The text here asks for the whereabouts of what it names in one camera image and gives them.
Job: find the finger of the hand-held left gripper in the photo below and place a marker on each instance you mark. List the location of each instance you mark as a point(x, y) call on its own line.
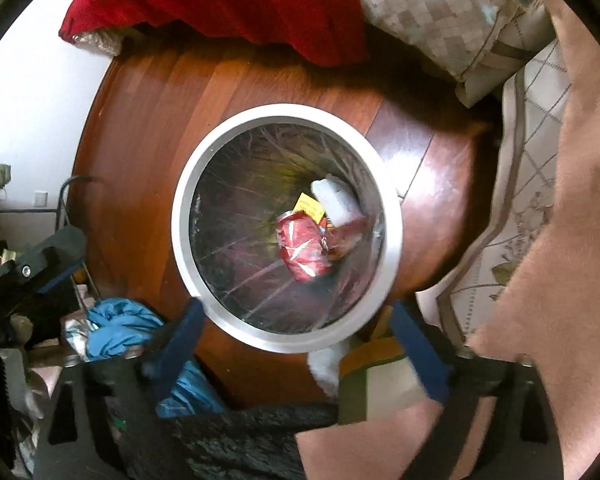
point(50, 260)

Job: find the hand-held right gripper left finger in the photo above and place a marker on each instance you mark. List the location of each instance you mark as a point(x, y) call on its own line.
point(180, 340)

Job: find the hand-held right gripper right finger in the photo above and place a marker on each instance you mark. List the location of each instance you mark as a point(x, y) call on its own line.
point(420, 355)

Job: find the white round trash bin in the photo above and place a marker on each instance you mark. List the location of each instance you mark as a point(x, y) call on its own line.
point(230, 240)

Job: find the crushed red soda can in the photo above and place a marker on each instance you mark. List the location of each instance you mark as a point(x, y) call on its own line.
point(302, 245)

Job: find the white and pink tissue pack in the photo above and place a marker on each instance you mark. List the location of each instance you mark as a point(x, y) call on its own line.
point(335, 200)

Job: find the blue cloth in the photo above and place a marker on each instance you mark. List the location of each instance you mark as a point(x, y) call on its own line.
point(120, 325)

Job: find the white diamond patterned cloth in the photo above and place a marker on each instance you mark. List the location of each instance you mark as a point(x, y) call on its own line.
point(520, 160)

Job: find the beige floral bed sheet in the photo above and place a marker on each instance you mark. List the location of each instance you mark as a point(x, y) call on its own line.
point(97, 40)

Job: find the red blanket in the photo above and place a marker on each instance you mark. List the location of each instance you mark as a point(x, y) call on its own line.
point(220, 0)

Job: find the grey checkered bed sheet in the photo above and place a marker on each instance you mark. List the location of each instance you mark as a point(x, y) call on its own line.
point(430, 10)

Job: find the white wall socket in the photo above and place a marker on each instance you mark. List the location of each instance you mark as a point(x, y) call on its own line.
point(40, 199)

